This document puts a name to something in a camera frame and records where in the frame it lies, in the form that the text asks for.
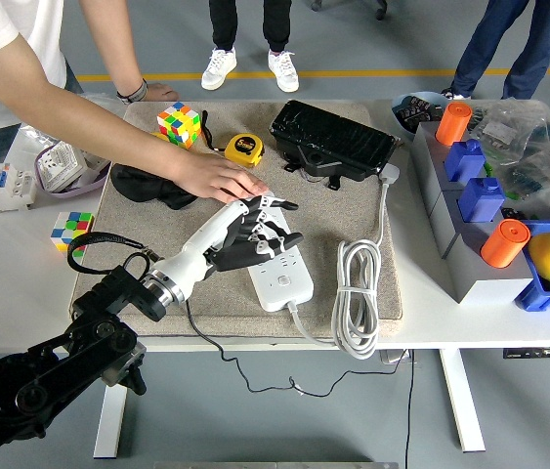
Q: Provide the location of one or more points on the person's left hand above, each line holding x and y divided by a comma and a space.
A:
159, 92

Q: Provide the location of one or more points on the person's right hand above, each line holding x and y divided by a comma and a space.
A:
216, 178

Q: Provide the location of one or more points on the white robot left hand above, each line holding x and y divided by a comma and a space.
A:
201, 244

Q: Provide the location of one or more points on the black plug adapter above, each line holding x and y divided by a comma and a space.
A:
240, 259

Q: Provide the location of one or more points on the white power strip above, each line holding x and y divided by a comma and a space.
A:
299, 293

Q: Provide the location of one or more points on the person's right forearm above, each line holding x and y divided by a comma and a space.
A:
128, 139

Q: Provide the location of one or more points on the person's left forearm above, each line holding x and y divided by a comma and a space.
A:
113, 49

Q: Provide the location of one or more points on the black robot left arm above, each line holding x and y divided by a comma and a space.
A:
118, 293

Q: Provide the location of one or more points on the dark wristband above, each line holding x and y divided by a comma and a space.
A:
133, 93

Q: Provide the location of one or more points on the colourful puzzle cube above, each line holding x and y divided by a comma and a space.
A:
179, 124
71, 225

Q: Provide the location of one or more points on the black cloth pouch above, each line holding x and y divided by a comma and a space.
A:
138, 183

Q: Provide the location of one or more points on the person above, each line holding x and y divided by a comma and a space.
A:
489, 39
11, 49
221, 24

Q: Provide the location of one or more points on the grey-brown mat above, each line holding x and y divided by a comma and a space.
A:
313, 220

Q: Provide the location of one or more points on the black table control panel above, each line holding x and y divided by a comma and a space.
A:
538, 353

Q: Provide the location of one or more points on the black finned device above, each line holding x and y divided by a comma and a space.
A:
333, 137

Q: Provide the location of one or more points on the white table leg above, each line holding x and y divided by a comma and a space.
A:
462, 405
113, 425

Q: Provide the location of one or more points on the white circuit breaker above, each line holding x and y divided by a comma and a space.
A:
6, 188

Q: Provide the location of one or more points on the light blue bowl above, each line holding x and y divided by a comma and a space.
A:
399, 122

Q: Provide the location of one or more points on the grey holder box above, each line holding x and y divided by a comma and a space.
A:
479, 283

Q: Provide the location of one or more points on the grey under-table box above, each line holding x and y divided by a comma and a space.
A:
392, 356

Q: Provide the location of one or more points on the black printed packets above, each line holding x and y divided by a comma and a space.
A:
418, 108

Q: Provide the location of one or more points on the orange cylinder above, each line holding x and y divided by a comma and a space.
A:
452, 124
504, 244

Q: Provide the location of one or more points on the blue plastic block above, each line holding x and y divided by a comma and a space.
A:
482, 200
465, 161

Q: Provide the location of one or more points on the green plastic piece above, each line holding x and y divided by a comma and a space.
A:
488, 169

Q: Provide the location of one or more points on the clear bags of components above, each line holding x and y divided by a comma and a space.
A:
538, 146

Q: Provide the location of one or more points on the white wall socket module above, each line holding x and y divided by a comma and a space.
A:
59, 163
94, 158

